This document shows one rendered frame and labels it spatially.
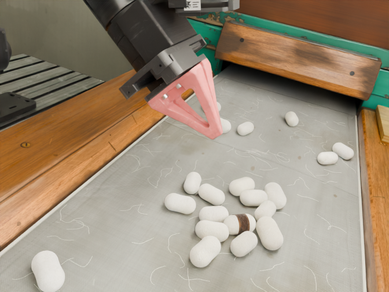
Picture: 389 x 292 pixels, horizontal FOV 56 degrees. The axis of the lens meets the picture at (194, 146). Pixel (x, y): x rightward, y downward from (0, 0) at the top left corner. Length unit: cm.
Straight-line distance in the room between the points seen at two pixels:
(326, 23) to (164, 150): 43
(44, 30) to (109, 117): 177
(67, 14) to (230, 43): 147
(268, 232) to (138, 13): 24
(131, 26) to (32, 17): 194
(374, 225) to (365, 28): 43
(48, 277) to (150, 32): 22
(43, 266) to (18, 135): 19
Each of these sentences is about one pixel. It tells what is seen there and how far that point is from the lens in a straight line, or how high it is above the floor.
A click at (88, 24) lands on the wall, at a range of 204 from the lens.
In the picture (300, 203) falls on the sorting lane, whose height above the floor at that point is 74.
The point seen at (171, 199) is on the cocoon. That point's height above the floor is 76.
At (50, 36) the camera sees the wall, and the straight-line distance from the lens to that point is 223.
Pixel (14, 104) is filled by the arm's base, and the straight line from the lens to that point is 73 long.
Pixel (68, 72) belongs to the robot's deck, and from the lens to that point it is 92.
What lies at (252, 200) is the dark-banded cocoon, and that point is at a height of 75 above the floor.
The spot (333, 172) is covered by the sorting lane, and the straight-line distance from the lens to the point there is 55.
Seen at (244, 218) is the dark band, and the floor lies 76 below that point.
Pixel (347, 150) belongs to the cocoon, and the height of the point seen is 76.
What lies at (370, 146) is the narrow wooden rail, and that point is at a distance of 61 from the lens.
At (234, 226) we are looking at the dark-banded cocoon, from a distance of 37.
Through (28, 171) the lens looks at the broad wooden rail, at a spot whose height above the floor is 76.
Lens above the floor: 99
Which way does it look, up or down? 30 degrees down
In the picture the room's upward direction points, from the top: 11 degrees clockwise
